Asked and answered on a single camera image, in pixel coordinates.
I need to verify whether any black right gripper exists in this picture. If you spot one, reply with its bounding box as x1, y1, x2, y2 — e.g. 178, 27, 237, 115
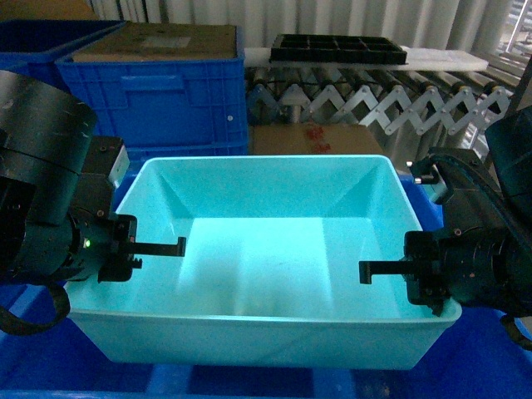
358, 229, 459, 317

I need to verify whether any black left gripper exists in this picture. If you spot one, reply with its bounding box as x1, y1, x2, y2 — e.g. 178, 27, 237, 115
70, 210, 186, 283

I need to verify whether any teal plastic bin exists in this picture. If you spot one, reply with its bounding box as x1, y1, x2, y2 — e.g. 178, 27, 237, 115
66, 155, 462, 370

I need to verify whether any brown cardboard box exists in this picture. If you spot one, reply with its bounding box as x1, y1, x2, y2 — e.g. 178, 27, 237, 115
249, 123, 384, 155

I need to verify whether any blue ribbed crate back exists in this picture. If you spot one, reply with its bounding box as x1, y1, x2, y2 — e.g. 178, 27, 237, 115
54, 22, 250, 159

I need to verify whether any blue crate under bin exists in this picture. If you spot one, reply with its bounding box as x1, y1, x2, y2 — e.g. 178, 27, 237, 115
0, 178, 532, 399

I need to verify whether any grey expandable roller conveyor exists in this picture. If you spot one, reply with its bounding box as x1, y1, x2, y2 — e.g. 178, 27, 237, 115
244, 66, 519, 170

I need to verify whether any cardboard sheet on crate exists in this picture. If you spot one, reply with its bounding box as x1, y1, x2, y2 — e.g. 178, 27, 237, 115
72, 22, 237, 62

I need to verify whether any blue crate far left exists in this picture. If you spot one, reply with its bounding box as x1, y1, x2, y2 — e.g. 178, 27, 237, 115
1, 19, 124, 91

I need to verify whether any black compartment tray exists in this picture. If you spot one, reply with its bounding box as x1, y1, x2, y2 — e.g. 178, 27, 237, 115
270, 34, 407, 65

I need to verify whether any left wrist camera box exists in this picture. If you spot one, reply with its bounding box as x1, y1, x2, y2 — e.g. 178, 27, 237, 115
82, 135, 130, 189

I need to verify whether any aluminium frame at right edge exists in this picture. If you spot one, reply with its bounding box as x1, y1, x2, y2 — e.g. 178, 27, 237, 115
500, 0, 532, 113

